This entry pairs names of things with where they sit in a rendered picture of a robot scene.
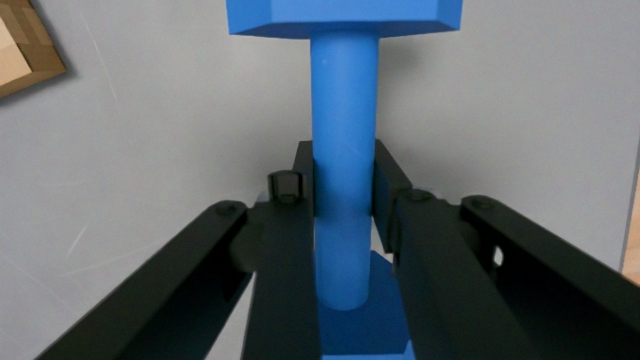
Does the blue dumbbell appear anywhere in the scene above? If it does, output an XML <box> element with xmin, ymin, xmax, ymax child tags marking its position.
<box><xmin>226</xmin><ymin>0</ymin><xmax>463</xmax><ymax>360</ymax></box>

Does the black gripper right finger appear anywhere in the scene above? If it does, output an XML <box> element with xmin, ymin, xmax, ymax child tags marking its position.
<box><xmin>372</xmin><ymin>139</ymin><xmax>640</xmax><ymax>360</ymax></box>

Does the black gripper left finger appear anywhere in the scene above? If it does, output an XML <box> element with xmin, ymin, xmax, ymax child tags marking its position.
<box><xmin>33</xmin><ymin>141</ymin><xmax>322</xmax><ymax>360</ymax></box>

